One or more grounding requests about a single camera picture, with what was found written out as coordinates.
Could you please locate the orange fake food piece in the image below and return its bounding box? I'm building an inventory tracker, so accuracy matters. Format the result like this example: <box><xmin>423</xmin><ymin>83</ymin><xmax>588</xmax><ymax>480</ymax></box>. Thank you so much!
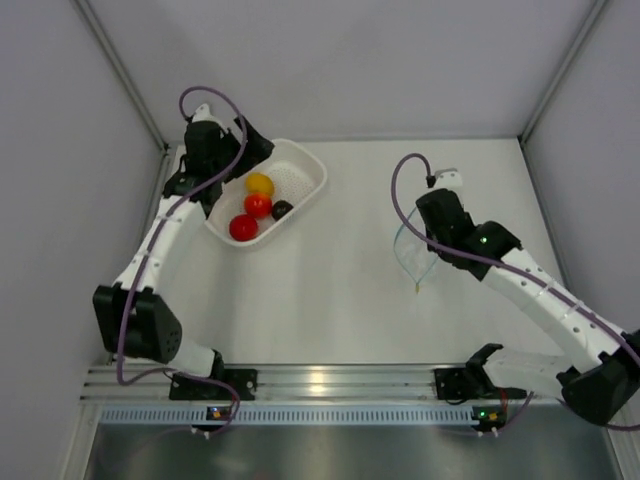
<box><xmin>245</xmin><ymin>172</ymin><xmax>275</xmax><ymax>196</ymax></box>

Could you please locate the clear zip top bag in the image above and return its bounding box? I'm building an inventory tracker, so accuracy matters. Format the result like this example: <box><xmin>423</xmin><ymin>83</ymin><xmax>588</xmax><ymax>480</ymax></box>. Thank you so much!
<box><xmin>393</xmin><ymin>223</ymin><xmax>438</xmax><ymax>294</ymax></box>

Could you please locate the orange red fake tomato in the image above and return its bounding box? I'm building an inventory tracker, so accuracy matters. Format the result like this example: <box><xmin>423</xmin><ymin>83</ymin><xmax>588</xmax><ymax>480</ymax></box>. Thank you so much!
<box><xmin>244</xmin><ymin>192</ymin><xmax>273</xmax><ymax>219</ymax></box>

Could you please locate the dark fake food piece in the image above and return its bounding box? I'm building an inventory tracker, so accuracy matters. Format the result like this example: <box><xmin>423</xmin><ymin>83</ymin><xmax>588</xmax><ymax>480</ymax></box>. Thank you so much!
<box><xmin>271</xmin><ymin>200</ymin><xmax>294</xmax><ymax>221</ymax></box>

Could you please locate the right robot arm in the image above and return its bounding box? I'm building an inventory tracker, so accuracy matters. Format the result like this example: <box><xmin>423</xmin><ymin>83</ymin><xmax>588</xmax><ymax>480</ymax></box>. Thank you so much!
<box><xmin>416</xmin><ymin>189</ymin><xmax>639</xmax><ymax>426</ymax></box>

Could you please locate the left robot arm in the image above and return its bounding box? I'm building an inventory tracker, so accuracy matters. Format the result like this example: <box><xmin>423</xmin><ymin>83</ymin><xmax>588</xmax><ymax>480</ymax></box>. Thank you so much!
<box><xmin>92</xmin><ymin>113</ymin><xmax>275</xmax><ymax>400</ymax></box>

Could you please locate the white perforated plastic basket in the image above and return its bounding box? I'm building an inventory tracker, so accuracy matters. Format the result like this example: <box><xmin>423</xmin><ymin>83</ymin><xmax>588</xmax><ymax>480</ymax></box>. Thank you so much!
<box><xmin>205</xmin><ymin>139</ymin><xmax>328</xmax><ymax>251</ymax></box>

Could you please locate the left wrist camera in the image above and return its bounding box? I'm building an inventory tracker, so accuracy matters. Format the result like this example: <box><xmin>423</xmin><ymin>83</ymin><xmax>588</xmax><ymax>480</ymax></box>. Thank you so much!
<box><xmin>189</xmin><ymin>103</ymin><xmax>224</xmax><ymax>127</ymax></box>

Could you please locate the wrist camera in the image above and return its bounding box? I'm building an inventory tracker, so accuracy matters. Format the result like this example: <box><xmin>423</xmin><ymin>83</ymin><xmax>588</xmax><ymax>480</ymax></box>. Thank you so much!
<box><xmin>189</xmin><ymin>103</ymin><xmax>224</xmax><ymax>127</ymax></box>
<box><xmin>427</xmin><ymin>168</ymin><xmax>463</xmax><ymax>190</ymax></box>

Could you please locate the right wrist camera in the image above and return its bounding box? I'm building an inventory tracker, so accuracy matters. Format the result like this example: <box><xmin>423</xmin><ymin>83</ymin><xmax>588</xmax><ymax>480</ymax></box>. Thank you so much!
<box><xmin>427</xmin><ymin>168</ymin><xmax>463</xmax><ymax>190</ymax></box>

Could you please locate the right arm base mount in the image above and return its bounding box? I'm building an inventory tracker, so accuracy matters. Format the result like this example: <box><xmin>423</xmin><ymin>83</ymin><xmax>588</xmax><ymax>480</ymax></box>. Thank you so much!
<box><xmin>434</xmin><ymin>367</ymin><xmax>501</xmax><ymax>403</ymax></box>

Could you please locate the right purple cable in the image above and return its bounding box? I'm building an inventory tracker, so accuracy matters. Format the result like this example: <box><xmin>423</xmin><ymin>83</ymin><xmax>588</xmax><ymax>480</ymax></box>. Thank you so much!
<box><xmin>390</xmin><ymin>153</ymin><xmax>640</xmax><ymax>431</ymax></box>

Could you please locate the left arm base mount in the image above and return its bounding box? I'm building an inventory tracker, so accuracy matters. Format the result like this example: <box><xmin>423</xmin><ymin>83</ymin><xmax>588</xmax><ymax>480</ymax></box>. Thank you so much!
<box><xmin>169</xmin><ymin>367</ymin><xmax>259</xmax><ymax>404</ymax></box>

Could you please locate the aluminium mounting rail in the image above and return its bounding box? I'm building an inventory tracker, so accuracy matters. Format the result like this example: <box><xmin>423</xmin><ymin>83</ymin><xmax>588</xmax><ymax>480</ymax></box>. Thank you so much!
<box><xmin>79</xmin><ymin>363</ymin><xmax>626</xmax><ymax>404</ymax></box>

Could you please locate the slotted cable duct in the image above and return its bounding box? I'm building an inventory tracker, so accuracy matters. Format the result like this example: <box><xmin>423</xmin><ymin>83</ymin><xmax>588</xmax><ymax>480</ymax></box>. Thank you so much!
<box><xmin>100</xmin><ymin>405</ymin><xmax>504</xmax><ymax>426</ymax></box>

